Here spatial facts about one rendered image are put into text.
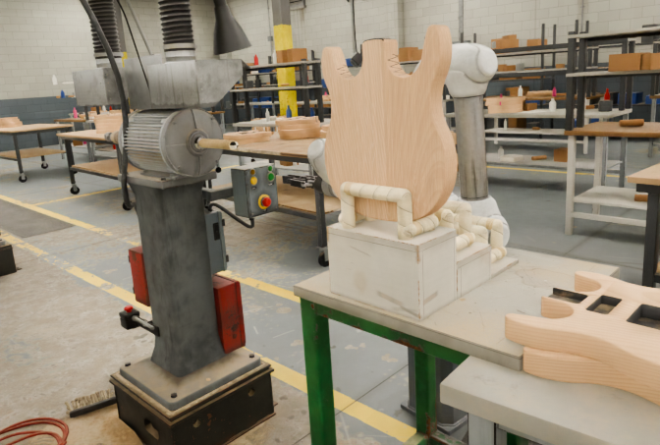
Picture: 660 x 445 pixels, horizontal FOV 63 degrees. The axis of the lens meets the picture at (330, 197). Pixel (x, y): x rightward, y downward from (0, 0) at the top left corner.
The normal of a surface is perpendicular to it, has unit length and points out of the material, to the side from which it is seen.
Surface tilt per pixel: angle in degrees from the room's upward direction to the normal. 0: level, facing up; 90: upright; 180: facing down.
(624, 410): 0
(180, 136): 87
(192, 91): 90
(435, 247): 90
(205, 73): 90
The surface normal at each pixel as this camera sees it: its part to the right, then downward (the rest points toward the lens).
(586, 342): -0.67, 0.20
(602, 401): -0.06, -0.97
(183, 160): 0.65, 0.22
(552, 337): -0.34, 0.22
